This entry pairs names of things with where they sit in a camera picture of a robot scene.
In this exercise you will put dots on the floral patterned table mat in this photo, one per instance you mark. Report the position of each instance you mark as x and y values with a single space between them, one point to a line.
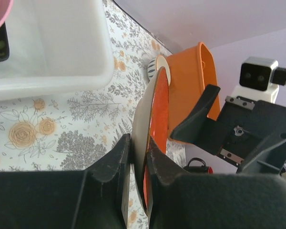
71 131

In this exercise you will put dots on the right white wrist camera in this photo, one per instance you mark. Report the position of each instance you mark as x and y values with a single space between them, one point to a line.
260 79

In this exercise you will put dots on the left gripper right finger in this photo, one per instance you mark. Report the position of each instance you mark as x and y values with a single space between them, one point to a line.
178 199

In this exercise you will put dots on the black square floral plate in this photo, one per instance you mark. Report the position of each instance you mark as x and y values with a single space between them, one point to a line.
4 44

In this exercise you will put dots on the small red round plate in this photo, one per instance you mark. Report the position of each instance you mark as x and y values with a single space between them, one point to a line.
150 123

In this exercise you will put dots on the orange plastic bin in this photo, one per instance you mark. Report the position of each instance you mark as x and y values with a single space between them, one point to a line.
191 71

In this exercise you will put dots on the white ceramic bowl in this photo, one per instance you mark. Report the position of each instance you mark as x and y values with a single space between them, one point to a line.
155 64

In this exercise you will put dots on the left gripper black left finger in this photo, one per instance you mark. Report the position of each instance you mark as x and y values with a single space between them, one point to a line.
94 198

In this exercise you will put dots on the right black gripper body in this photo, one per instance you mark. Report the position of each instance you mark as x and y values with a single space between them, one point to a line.
256 143

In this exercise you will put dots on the white plastic bin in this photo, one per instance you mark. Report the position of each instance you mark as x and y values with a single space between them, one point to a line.
56 46

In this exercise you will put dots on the red black skull mug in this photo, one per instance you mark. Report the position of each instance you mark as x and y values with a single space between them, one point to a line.
203 168

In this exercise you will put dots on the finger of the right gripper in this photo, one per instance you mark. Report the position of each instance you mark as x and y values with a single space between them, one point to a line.
199 130

